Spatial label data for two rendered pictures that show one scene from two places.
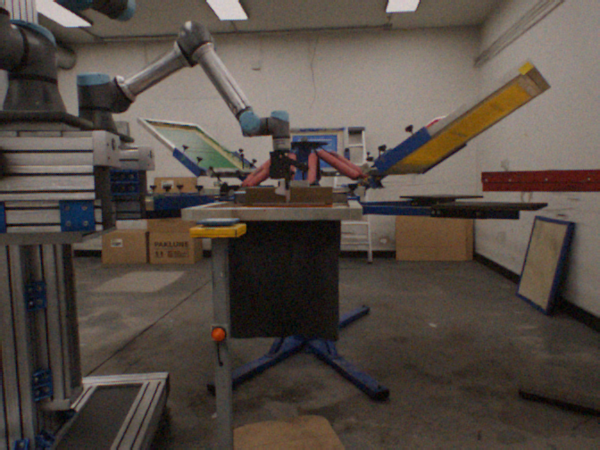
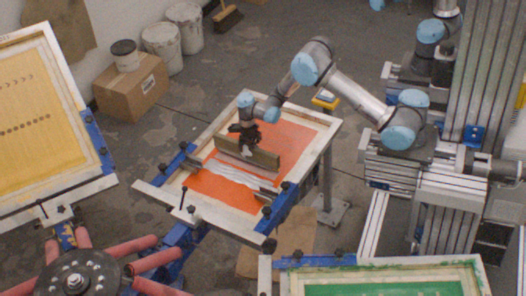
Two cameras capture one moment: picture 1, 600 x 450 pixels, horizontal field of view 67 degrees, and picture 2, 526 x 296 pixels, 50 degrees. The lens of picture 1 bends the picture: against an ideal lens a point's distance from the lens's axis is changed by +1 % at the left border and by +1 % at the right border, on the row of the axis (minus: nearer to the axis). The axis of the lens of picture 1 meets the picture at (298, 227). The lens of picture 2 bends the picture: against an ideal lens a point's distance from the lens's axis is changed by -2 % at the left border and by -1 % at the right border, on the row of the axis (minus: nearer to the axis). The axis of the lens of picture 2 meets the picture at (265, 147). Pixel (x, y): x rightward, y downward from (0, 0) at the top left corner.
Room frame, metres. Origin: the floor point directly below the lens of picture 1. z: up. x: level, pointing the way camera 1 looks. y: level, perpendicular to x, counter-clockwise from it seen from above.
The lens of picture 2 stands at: (3.46, 1.07, 2.91)
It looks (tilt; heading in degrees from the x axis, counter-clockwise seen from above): 44 degrees down; 210
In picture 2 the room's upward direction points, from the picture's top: 6 degrees counter-clockwise
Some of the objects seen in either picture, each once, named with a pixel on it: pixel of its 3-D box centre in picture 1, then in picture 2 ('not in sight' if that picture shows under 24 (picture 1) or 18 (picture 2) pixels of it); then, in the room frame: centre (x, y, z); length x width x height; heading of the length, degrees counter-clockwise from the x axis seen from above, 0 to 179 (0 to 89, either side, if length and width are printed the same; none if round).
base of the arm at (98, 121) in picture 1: (95, 121); (409, 129); (1.74, 0.76, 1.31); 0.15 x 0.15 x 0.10
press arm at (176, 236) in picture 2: not in sight; (180, 232); (2.37, 0.00, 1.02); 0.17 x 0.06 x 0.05; 175
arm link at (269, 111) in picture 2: (254, 127); (268, 110); (1.82, 0.17, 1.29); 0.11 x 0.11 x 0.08; 87
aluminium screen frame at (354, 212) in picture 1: (285, 206); (252, 154); (1.81, 0.05, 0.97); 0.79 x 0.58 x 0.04; 175
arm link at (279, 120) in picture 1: (279, 125); (246, 106); (1.83, 0.07, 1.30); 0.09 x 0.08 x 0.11; 87
